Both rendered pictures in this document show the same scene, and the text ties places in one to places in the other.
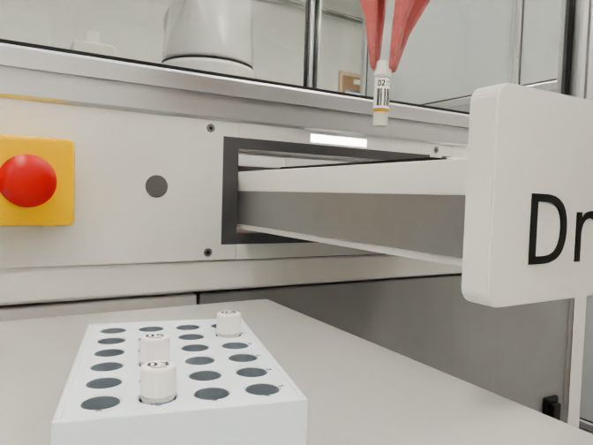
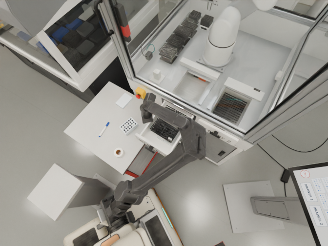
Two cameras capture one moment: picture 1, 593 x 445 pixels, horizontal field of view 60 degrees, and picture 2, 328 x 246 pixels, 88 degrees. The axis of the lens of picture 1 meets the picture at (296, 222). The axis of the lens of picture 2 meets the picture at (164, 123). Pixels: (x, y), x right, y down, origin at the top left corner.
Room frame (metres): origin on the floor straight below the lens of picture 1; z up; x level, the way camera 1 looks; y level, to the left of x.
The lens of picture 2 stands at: (0.31, -0.55, 2.00)
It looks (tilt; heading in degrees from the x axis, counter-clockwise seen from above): 67 degrees down; 70
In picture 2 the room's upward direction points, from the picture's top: 8 degrees counter-clockwise
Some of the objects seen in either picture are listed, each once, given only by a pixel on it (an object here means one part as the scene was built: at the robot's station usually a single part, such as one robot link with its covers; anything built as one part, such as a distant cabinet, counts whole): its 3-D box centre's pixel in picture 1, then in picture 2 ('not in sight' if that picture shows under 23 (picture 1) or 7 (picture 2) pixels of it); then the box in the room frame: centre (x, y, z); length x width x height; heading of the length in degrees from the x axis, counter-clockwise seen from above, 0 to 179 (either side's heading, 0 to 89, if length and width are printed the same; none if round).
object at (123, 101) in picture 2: not in sight; (124, 100); (0.28, 0.30, 0.77); 0.13 x 0.09 x 0.02; 27
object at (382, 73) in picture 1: (381, 94); not in sight; (0.37, -0.06, 0.94); 0.01 x 0.01 x 0.05
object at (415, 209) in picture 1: (406, 206); (169, 123); (0.51, -0.11, 0.86); 0.40 x 0.26 x 0.06; 30
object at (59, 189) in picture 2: not in sight; (81, 191); (-0.43, -0.14, 0.38); 0.30 x 0.30 x 0.76; 33
